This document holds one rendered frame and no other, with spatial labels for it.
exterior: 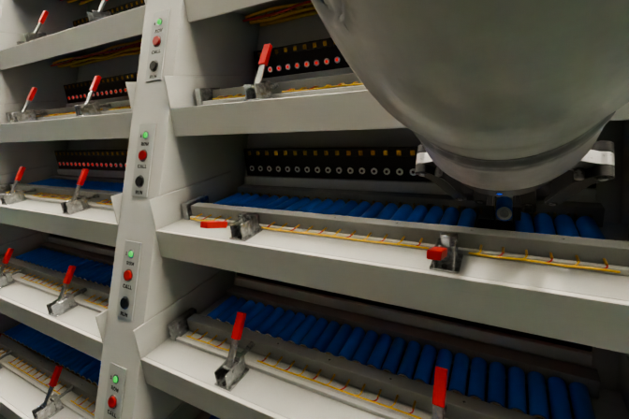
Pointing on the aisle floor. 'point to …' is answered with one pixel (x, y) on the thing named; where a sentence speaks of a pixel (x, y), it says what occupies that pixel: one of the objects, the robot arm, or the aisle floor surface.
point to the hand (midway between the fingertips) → (504, 199)
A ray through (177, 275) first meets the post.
